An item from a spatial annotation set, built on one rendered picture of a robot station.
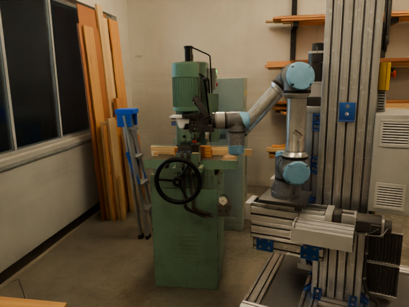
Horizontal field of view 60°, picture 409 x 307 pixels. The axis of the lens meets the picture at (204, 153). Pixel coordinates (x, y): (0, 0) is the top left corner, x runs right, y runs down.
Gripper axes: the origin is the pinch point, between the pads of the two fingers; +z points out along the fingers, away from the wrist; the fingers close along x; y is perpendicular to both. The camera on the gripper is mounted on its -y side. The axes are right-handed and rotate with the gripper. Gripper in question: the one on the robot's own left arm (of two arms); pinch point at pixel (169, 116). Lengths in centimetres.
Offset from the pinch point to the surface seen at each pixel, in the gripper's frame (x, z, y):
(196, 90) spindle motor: 72, -11, -19
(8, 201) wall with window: 93, 125, 55
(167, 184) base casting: 70, 9, 41
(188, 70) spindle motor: 66, -6, -31
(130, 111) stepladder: 145, 46, -11
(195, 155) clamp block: 55, -10, 21
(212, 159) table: 64, -20, 25
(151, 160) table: 69, 19, 25
